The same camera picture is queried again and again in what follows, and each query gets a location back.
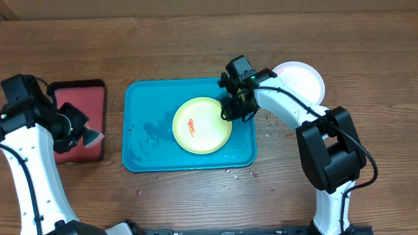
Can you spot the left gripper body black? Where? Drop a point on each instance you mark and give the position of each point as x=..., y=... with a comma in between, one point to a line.
x=70, y=124

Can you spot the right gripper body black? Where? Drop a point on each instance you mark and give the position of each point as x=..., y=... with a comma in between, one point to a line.
x=240, y=109

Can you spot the dark green sponge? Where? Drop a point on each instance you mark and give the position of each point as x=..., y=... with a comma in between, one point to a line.
x=91, y=137

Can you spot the green rimmed plate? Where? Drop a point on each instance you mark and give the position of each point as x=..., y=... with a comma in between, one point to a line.
x=198, y=126

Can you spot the white plate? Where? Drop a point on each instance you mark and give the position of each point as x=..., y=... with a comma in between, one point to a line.
x=303, y=79

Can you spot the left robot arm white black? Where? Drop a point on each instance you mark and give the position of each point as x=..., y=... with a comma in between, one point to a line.
x=33, y=130

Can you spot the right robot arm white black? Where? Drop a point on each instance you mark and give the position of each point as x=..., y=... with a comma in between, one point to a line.
x=331, y=154

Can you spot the black tray with red liquid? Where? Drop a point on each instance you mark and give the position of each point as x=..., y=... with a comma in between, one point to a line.
x=90, y=97

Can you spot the teal plastic tray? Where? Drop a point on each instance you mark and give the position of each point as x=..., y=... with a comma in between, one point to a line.
x=148, y=142

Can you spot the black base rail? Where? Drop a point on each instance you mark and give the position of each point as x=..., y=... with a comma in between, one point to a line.
x=130, y=227

